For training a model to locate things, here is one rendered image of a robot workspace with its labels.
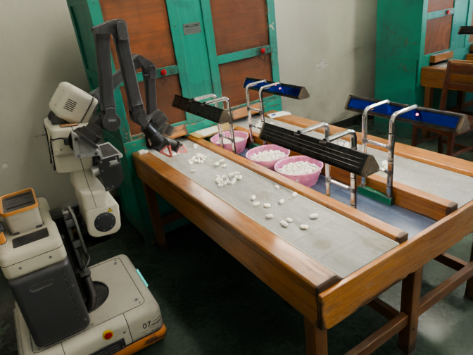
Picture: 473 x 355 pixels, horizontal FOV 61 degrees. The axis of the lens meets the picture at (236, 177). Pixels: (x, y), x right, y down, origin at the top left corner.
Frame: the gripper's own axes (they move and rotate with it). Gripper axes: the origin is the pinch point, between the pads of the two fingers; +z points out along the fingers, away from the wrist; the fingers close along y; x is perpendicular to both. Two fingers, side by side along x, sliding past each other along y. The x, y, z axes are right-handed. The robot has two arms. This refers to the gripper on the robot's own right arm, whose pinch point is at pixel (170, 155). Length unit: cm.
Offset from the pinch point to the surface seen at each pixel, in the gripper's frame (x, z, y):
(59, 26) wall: -20, -56, 173
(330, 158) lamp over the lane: -36, 11, -70
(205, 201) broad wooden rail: 2.7, 24.6, -12.8
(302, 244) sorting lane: -9, 33, -68
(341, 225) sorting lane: -27, 43, -69
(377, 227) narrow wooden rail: -34, 44, -82
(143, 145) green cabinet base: -1, 24, 88
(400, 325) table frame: -19, 96, -87
